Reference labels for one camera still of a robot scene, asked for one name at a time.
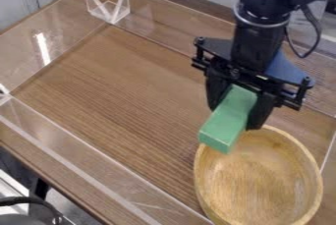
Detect brown wooden bowl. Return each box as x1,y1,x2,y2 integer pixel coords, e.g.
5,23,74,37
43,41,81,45
194,126,322,225

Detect clear acrylic front wall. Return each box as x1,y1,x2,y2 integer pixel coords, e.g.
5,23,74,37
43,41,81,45
0,92,211,225

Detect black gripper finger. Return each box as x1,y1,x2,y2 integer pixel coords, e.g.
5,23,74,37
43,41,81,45
206,68,230,111
246,91,277,130

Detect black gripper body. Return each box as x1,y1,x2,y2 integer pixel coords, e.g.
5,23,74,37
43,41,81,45
191,16,314,109

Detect clear acrylic corner bracket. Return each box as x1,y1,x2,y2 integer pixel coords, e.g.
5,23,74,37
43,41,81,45
85,0,129,25

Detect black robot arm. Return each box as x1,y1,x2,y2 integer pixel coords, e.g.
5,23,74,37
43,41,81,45
191,0,321,130

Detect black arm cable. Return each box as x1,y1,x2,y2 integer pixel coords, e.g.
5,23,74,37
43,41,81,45
283,4,323,59

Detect green rectangular block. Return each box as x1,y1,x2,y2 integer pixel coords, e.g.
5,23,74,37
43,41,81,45
198,85,257,153

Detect black cable bottom left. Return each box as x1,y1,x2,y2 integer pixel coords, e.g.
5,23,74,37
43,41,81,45
0,196,62,225

